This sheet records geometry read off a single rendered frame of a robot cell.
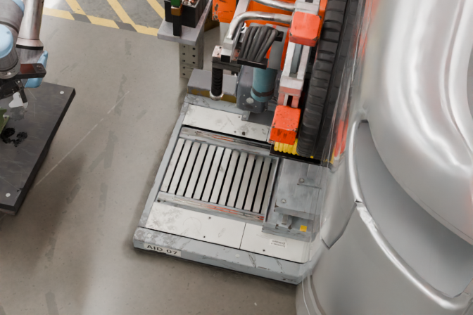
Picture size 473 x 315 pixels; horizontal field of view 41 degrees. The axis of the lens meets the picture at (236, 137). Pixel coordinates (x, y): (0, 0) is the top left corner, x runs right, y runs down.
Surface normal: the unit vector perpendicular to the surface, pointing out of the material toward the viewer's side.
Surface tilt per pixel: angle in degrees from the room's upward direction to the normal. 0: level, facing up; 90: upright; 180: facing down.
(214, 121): 0
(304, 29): 35
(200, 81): 0
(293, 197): 0
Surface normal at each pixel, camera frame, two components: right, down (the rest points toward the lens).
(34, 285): 0.06, -0.61
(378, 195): 0.26, -0.43
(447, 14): -0.25, -0.47
